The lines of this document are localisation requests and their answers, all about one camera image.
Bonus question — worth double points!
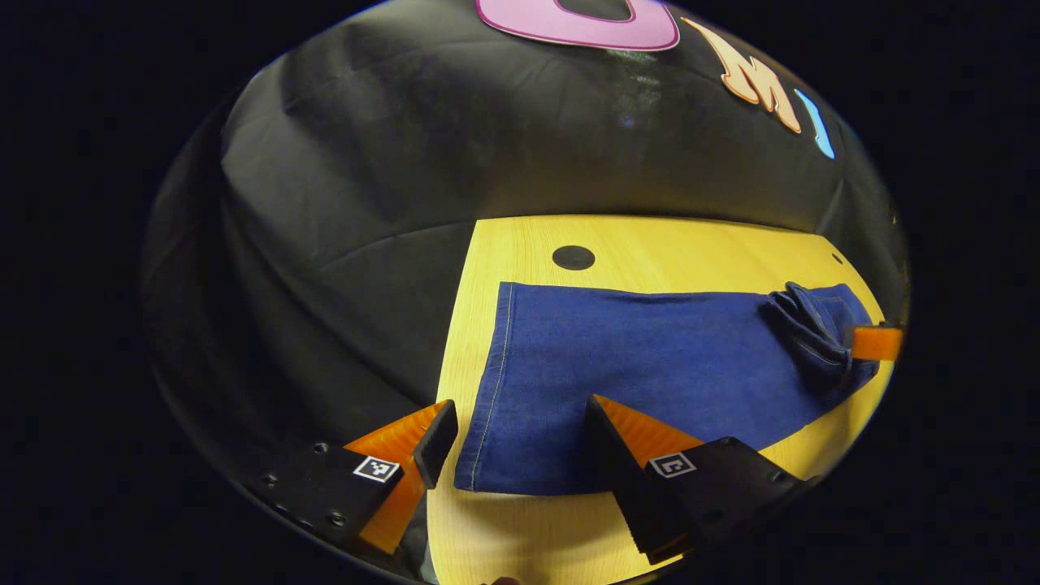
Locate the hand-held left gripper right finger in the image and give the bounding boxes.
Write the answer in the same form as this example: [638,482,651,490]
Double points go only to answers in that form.
[585,395,817,566]

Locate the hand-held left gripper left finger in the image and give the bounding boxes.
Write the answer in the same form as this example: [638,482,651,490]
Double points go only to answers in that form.
[244,399,460,557]

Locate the blue jeans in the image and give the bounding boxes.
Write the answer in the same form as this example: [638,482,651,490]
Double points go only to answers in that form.
[453,280,882,496]

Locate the black backdrop cloth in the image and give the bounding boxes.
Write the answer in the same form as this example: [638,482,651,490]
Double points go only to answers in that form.
[142,0,909,456]

